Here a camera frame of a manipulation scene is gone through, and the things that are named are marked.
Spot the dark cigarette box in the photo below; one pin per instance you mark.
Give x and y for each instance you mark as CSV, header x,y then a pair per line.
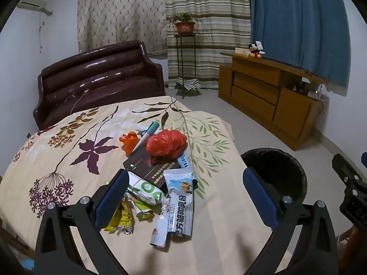
x,y
146,166

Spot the black trash bin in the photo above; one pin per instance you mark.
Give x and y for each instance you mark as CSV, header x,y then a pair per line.
x,y
275,166

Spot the green white snack wrapper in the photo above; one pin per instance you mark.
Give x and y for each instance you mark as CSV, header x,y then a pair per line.
x,y
143,187

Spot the potted plant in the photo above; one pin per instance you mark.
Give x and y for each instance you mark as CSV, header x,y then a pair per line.
x,y
185,27

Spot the beige box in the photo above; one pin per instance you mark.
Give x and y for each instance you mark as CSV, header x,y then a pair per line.
x,y
242,51

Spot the white device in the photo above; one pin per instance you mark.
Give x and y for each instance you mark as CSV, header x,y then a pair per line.
x,y
320,93

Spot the blue curtain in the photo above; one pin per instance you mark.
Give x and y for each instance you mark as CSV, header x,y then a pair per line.
x,y
295,20

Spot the beige patterned curtain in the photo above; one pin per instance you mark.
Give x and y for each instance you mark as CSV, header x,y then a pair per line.
x,y
114,11

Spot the yellow snack wrapper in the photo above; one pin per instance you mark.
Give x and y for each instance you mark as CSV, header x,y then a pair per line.
x,y
124,220

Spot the wooden cabinet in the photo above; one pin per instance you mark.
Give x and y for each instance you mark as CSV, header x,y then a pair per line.
x,y
252,91

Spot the black metal plant stand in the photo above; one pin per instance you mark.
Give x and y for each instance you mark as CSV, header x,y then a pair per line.
x,y
185,35

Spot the blue white powder sachet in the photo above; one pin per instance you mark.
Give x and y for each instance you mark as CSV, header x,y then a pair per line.
x,y
180,206

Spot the dark brown leather sofa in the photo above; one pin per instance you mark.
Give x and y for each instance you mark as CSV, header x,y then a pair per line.
x,y
100,71

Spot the mouse plush toy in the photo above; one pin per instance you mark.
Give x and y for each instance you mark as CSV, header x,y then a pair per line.
x,y
255,52

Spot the white air conditioner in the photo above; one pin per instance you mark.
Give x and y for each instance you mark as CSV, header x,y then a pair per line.
x,y
33,3

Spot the wooden bed frame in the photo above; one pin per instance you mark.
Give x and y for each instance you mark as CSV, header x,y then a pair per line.
x,y
11,235

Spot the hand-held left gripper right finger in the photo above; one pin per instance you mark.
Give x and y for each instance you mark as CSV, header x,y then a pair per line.
x,y
258,197

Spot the small blue white sachet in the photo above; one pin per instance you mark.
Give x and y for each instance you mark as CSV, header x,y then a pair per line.
x,y
184,160

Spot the red plastic bag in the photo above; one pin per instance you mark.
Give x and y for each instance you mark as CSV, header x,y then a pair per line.
x,y
166,143

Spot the orange plastic bag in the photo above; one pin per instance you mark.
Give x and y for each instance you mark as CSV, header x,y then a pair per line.
x,y
130,141

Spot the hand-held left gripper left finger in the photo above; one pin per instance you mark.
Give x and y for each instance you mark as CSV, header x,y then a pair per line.
x,y
113,197

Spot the striped curtain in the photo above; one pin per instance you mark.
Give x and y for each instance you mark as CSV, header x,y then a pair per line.
x,y
218,20

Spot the teal white cone tube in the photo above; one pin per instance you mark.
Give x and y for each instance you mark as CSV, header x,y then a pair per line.
x,y
146,137

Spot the white slim sachet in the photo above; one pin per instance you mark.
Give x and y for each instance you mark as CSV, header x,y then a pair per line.
x,y
160,232

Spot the floral cream blanket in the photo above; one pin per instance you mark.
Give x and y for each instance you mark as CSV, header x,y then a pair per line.
x,y
86,177

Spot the light green wrapper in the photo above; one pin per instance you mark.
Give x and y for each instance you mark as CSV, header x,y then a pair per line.
x,y
143,209

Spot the checked cloth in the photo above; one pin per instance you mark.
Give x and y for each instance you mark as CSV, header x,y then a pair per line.
x,y
187,83

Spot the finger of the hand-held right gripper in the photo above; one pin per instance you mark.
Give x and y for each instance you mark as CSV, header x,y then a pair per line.
x,y
344,167
364,160

